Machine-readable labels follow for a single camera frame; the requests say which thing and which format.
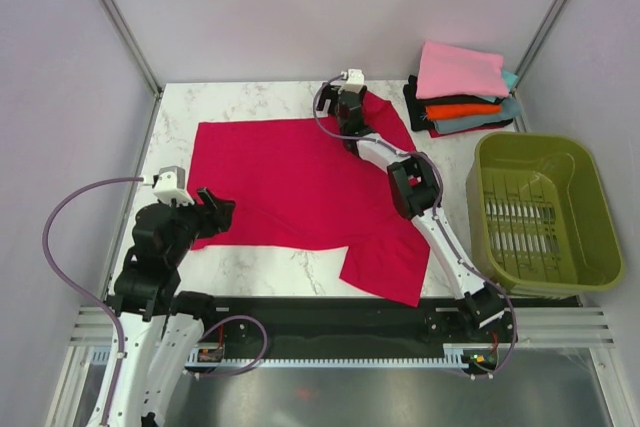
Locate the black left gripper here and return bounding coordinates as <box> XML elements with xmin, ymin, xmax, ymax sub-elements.
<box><xmin>165</xmin><ymin>186</ymin><xmax>235</xmax><ymax>265</ymax></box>

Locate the magenta t shirt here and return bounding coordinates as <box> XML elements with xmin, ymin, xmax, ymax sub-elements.
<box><xmin>188</xmin><ymin>117</ymin><xmax>430</xmax><ymax>306</ymax></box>

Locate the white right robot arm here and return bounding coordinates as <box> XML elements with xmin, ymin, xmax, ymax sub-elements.
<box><xmin>312</xmin><ymin>79</ymin><xmax>507</xmax><ymax>341</ymax></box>

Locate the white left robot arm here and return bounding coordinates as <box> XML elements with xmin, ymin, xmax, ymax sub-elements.
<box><xmin>89</xmin><ymin>188</ymin><xmax>236</xmax><ymax>426</ymax></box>

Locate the folded black t shirt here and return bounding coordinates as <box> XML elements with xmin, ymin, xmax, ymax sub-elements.
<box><xmin>403</xmin><ymin>75</ymin><xmax>503</xmax><ymax>132</ymax></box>

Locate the folded orange t shirt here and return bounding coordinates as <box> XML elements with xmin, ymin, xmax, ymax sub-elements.
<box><xmin>425</xmin><ymin>103</ymin><xmax>502</xmax><ymax>121</ymax></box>

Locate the folded dark red t shirt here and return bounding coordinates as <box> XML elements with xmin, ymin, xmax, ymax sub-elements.
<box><xmin>427</xmin><ymin>119</ymin><xmax>513</xmax><ymax>138</ymax></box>

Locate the folded pink t shirt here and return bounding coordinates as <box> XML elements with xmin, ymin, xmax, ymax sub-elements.
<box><xmin>416</xmin><ymin>41</ymin><xmax>509</xmax><ymax>100</ymax></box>

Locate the folded teal t shirt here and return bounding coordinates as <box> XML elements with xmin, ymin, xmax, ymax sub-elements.
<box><xmin>502</xmin><ymin>69</ymin><xmax>519</xmax><ymax>96</ymax></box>

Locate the folded grey blue t shirt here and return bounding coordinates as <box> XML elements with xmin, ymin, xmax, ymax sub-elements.
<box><xmin>431</xmin><ymin>97</ymin><xmax>522</xmax><ymax>133</ymax></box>

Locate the olive green plastic basket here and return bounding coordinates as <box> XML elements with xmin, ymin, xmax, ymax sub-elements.
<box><xmin>466</xmin><ymin>132</ymin><xmax>625</xmax><ymax>298</ymax></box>

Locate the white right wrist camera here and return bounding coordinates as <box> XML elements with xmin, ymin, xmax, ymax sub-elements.
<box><xmin>339</xmin><ymin>68</ymin><xmax>365</xmax><ymax>92</ymax></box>

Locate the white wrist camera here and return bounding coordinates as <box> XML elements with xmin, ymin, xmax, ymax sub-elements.
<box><xmin>339</xmin><ymin>68</ymin><xmax>365</xmax><ymax>92</ymax></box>
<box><xmin>142</xmin><ymin>166</ymin><xmax>195</xmax><ymax>207</ymax></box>

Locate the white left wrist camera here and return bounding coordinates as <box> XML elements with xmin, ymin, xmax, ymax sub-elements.
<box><xmin>142</xmin><ymin>166</ymin><xmax>195</xmax><ymax>207</ymax></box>

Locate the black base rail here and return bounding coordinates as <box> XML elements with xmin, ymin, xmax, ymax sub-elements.
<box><xmin>149</xmin><ymin>294</ymin><xmax>519</xmax><ymax>361</ymax></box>

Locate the white slotted cable duct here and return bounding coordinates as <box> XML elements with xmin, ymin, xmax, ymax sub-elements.
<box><xmin>185</xmin><ymin>346</ymin><xmax>479</xmax><ymax>370</ymax></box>

